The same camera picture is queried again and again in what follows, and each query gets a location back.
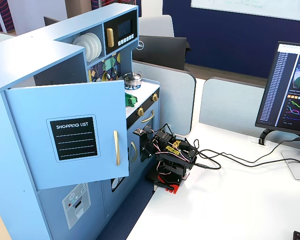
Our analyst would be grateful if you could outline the black toy microwave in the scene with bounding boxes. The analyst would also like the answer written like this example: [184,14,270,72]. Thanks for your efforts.
[103,10,138,55]

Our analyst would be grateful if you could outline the gold oven handle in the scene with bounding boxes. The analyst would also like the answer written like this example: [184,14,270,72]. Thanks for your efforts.
[141,109,155,124]

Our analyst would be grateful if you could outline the black usb cable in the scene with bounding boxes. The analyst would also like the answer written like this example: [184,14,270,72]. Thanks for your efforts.
[192,136,300,166]

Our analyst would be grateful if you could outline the red robot base clamp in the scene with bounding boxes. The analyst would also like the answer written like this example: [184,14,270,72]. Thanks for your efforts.
[152,174,189,195]

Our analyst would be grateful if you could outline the blue toy kitchen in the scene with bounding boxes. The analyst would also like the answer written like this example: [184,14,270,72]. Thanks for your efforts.
[0,2,161,240]

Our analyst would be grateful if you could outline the black dell monitor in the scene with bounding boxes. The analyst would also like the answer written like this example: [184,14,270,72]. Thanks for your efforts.
[132,34,192,72]

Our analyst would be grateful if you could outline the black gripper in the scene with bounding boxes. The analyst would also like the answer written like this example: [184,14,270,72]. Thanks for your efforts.
[139,134,158,161]

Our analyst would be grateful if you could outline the gold cupboard handle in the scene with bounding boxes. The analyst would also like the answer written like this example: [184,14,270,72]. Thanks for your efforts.
[130,141,138,163]

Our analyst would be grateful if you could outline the silver monitor stand base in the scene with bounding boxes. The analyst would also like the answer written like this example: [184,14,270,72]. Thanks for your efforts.
[281,149,300,182]

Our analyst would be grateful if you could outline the blue fridge door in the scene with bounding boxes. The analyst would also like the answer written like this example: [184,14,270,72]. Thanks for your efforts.
[3,79,130,191]

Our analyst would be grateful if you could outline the steel pot with lid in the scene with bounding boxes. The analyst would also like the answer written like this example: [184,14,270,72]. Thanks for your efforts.
[122,71,144,88]

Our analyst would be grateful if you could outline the whiteboard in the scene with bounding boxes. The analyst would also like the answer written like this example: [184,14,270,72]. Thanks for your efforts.
[190,0,300,23]

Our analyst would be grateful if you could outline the white toy plate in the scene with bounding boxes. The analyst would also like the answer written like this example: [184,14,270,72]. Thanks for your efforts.
[89,32,103,59]
[72,34,94,63]
[82,33,99,61]

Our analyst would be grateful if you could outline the grey desk divider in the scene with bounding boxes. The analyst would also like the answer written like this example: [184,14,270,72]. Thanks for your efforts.
[131,59,197,136]
[198,76,269,135]

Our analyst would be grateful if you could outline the gold fridge door handle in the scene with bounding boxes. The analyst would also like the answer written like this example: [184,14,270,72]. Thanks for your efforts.
[113,130,121,167]

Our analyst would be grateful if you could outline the gold microwave handle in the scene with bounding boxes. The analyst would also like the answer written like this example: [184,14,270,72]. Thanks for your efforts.
[106,27,115,48]

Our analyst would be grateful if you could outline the black power cable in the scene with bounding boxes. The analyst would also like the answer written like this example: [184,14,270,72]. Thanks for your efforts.
[189,149,300,171]

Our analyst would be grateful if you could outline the grey office chair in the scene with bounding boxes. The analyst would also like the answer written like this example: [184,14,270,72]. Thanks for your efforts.
[138,14,175,38]

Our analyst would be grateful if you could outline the computer monitor showing graphs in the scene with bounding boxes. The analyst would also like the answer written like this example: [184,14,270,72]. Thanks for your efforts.
[254,41,300,141]

